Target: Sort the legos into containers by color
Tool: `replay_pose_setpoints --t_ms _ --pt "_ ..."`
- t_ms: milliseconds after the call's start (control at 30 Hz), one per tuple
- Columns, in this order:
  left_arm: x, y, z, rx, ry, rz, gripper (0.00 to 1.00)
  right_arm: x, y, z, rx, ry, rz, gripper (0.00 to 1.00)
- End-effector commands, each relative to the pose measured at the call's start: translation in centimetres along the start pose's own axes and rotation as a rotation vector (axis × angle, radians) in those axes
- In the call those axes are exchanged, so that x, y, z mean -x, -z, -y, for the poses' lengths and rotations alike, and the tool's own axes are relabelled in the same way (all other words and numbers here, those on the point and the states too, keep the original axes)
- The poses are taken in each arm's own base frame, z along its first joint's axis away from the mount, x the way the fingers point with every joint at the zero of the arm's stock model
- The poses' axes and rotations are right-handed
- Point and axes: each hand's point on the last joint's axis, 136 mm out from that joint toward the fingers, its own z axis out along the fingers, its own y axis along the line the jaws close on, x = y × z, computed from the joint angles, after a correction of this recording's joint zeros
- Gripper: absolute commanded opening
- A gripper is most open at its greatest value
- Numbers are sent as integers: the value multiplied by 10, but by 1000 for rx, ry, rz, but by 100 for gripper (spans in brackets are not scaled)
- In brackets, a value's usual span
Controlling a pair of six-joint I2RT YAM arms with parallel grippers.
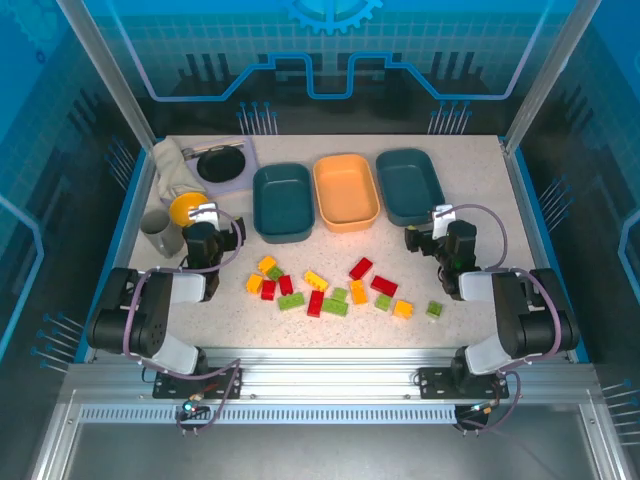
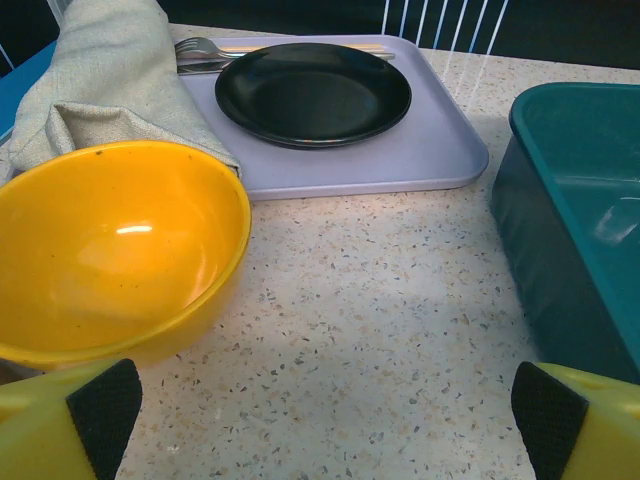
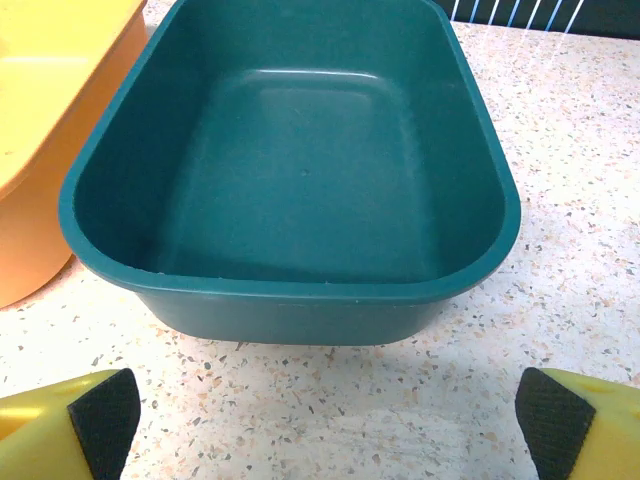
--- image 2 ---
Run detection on yellow bowl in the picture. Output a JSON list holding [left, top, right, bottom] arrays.
[[0, 139, 253, 372]]

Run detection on teal plastic container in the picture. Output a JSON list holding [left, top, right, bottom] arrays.
[[489, 82, 640, 386]]

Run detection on lavender plastic tray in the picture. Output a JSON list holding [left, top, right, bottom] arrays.
[[169, 33, 490, 202]]

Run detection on grey folded cloth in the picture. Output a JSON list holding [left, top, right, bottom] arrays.
[[7, 0, 244, 181]]

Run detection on black round plate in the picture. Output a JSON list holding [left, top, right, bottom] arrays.
[[214, 42, 413, 150]]

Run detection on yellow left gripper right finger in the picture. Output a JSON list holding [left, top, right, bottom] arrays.
[[510, 361, 640, 480]]

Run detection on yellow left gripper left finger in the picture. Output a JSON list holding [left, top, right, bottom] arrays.
[[0, 358, 143, 480]]

